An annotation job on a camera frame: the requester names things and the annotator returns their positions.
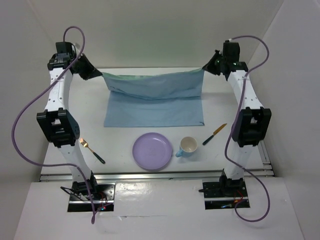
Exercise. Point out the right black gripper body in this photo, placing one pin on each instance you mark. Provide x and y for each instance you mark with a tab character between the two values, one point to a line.
214	65

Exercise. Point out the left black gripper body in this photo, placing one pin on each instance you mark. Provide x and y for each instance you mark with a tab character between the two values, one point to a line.
83	68

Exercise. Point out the green patterned cloth placemat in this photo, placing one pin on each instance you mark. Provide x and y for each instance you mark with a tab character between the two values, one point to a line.
164	100

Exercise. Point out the gold knife dark handle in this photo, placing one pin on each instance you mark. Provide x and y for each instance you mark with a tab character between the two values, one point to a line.
214	133

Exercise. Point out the gold fork dark handle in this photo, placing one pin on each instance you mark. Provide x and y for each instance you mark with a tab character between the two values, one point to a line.
86	145

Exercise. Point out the blue and white mug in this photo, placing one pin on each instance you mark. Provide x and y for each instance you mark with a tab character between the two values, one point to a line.
188	145

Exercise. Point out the purple plastic plate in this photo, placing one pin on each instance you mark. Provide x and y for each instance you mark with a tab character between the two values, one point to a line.
152	151

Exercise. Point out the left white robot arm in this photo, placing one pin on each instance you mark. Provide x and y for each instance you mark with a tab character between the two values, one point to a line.
57	123

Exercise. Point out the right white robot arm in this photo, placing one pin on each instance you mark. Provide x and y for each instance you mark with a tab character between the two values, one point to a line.
252	118

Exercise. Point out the right aluminium rail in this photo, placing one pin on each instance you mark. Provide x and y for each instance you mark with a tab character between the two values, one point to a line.
267	166

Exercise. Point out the aluminium rail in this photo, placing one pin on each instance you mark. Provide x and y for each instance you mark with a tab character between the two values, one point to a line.
137	176
267	166

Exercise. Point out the front aluminium rail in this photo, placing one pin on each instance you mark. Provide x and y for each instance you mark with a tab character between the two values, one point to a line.
137	176

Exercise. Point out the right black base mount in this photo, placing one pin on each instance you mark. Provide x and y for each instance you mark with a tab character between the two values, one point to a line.
218	190

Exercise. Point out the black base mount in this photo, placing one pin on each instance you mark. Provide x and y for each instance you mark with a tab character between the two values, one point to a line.
218	190
103	192

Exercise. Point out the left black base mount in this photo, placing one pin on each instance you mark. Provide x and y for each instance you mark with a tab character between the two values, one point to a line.
103	192

